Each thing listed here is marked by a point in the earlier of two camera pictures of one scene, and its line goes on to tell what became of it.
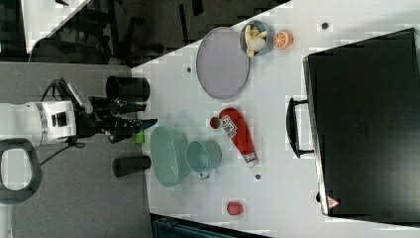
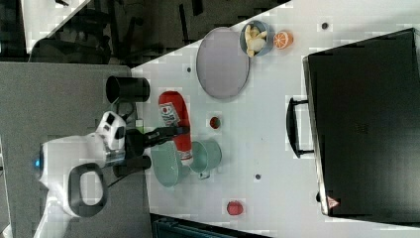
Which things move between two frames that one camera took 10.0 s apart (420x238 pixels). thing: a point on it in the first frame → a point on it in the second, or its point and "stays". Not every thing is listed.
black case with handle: (364, 101) stays
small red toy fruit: (215, 122) stays
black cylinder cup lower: (127, 165) stays
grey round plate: (223, 67) stays
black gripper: (101, 119) → (162, 134)
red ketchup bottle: (238, 131) → (175, 113)
